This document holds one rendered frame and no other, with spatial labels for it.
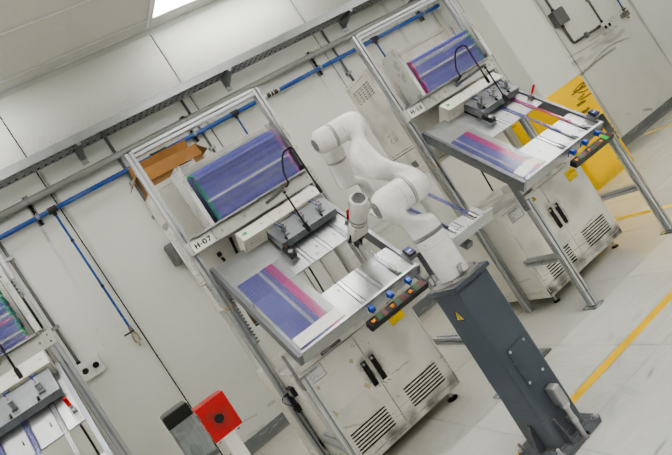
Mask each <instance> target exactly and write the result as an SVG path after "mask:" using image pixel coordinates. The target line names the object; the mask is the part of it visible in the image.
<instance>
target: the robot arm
mask: <svg viewBox="0 0 672 455"><path fill-rule="evenodd" d="M346 141H352V142H351V145H350V149H349V158H350V160H351V162H352V163H353V165H354V166H355V167H356V168H357V169H358V170H359V171H361V172H362V173H363V174H364V175H366V176H367V177H369V178H372V179H376V180H389V181H390V182H389V183H387V184H386V185H384V186H383V187H382V188H380V189H379V190H377V191H376V190H375V188H374V186H373V184H372V182H371V181H370V180H368V179H367V178H365V177H362V176H358V175H355V174H354V173H353V170H352V168H351V166H350V163H349V161H348V158H347V156H346V154H345V151H344V149H343V147H342V144H343V143H345V142H346ZM311 144H312V146H313V148H314V150H316V151H317V152H318V153H320V154H323V156H324V158H325V161H326V163H327V165H328V167H329V169H330V171H331V173H332V176H333V178H334V180H335V182H336V184H337V186H338V187H339V188H340V189H348V188H350V187H352V186H355V185H358V186H359V187H360V189H361V191H362V192H354V193H352V194H351V195H350V197H349V225H348V229H347V237H348V238H349V240H348V242H349V243H352V242H353V243H354V246H355V247H357V248H359V242H358V241H360V242H361V243H362V244H363V239H364V235H365V234H367V233H368V229H369V227H368V221H367V220H368V212H369V210H370V209H371V208H372V211H373V212H374V214H375V215H376V216H377V217H378V218H379V219H381V220H383V221H386V222H389V223H392V224H394V225H397V226H399V227H401V228H402V229H404V230H405V231H406V232H407V233H408V235H409V236H410V237H411V239H412V240H413V242H414V243H415V245H416V246H417V248H418V250H419V251H420V253H421V254H422V256H423V257H424V259H425V260H426V262H427V263H428V265H429V267H430V268H431V270H432V271H433V273H434V274H435V276H436V277H437V279H438V280H439V281H437V282H436V284H434V285H433V290H434V292H441V291H444V290H447V289H449V288H451V287H453V286H455V285H457V284H458V283H460V282H461V281H463V280H464V279H466V278H467V277H469V276H470V275H471V274H472V273H473V272H474V271H475V270H476V269H477V268H478V266H479V263H478V262H477V261H471V262H468V263H466V261H465V260H464V258H463V257H462V255H461V253H460V252H459V250H458V249H457V247H456V246H455V244H454V243H453V241H452V240H451V238H450V236H449V235H448V233H447V232H446V230H445V229H444V227H443V226H442V224H441V223H440V221H439V220H438V218H437V217H436V216H435V215H434V214H433V213H422V214H417V215H412V214H410V213H408V212H407V210H408V209H410V208H411V207H413V206H414V205H415V204H417V203H418V202H420V201H421V200H423V199H424V198H425V197H426V196H427V195H428V194H429V192H430V189H431V184H430V181H429V178H428V177H427V176H426V175H425V174H424V173H423V172H422V171H421V170H419V169H417V168H415V167H412V166H409V165H405V164H402V163H398V162H395V161H391V160H389V159H387V158H385V157H384V156H382V155H381V154H380V153H379V152H378V151H377V150H376V149H375V148H374V147H373V146H372V145H371V144H370V143H369V142H368V141H367V139H366V122H365V120H364V118H363V117H362V116H361V115H360V114H359V113H357V112H353V111H350V112H346V113H344V114H342V115H340V116H339V117H337V118H335V119H334V120H332V121H330V122H329V123H327V124H325V125H324V126H322V127H320V128H318V129H317V130H315V131H313V132H312V134H311Z"/></svg>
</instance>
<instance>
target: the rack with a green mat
mask: <svg viewBox="0 0 672 455"><path fill-rule="evenodd" d="M160 419H161V421H162V422H163V424H164V425H165V427H166V428H167V430H168V431H169V433H170V434H171V436H172V437H173V439H174V440H175V442H176V444H177V445H178V447H179V448H180V450H181V451H182V453H183V454H184V455H221V454H220V452H219V450H218V449H217V447H216V446H215V444H214V443H213V441H212V440H211V438H210V437H209V435H208V434H207V432H206V431H205V429H204V428H203V426H202V425H201V423H200V422H199V420H198V419H197V417H196V416H195V414H194V412H193V411H192V409H191V408H190V406H189V405H188V403H186V402H185V401H183V400H182V401H180V402H178V403H177V404H176V405H174V406H173V407H172V408H170V409H169V410H168V411H166V412H165V413H163V414H162V415H161V416H160Z"/></svg>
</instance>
